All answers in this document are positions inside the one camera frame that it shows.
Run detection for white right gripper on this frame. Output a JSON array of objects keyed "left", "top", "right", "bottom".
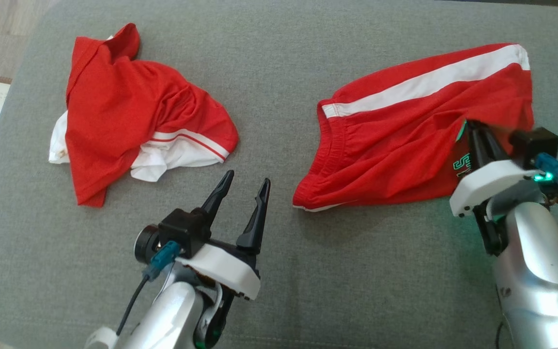
[{"left": 449, "top": 121, "right": 542, "bottom": 218}]

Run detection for white left arm cable strap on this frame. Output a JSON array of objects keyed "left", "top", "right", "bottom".
[{"left": 85, "top": 327, "right": 117, "bottom": 349}]

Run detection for red jersey with white sleeves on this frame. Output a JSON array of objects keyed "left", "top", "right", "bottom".
[{"left": 49, "top": 23, "right": 239, "bottom": 208}]

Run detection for red shorts with white stripe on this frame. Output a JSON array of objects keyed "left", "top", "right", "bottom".
[{"left": 293, "top": 43, "right": 535, "bottom": 213}]

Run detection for black left cable teal plug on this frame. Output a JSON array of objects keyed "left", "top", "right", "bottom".
[{"left": 116, "top": 241, "right": 182, "bottom": 337}]

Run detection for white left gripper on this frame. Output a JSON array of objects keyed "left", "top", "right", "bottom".
[{"left": 175, "top": 170, "right": 271, "bottom": 301}]

